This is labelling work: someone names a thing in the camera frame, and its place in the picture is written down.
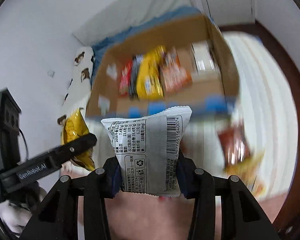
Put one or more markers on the red box snack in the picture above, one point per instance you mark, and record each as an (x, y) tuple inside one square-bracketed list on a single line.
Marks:
[(125, 79)]

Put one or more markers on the bear print pillow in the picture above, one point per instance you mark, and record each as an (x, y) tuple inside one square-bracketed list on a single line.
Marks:
[(79, 90)]

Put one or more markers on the blue cardboard snack box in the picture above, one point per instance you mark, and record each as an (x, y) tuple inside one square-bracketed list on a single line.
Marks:
[(184, 62)]

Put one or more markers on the dark red snack packet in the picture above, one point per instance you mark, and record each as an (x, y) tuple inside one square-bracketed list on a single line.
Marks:
[(234, 145)]

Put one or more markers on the orange cartoon snack bag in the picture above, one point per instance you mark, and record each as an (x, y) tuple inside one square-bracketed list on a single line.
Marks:
[(174, 76)]

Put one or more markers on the white grey snack packet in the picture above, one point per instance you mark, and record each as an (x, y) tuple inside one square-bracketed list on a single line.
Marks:
[(147, 149)]

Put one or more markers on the grey headboard cushion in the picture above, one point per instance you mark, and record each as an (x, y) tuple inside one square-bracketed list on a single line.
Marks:
[(123, 14)]

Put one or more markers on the big yellow black bag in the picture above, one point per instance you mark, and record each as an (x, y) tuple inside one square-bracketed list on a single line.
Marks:
[(148, 86)]

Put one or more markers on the wall socket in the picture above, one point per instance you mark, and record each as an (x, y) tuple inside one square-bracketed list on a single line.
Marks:
[(51, 73)]

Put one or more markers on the yellow biscuit bag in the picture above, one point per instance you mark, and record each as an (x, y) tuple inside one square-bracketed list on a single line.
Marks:
[(247, 171)]

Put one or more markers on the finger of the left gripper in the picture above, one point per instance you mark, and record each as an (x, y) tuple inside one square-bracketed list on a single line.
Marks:
[(64, 153)]

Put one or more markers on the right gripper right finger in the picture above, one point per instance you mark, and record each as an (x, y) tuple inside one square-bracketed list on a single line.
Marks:
[(242, 217)]

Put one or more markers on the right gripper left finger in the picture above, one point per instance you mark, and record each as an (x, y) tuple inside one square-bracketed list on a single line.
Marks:
[(57, 215)]

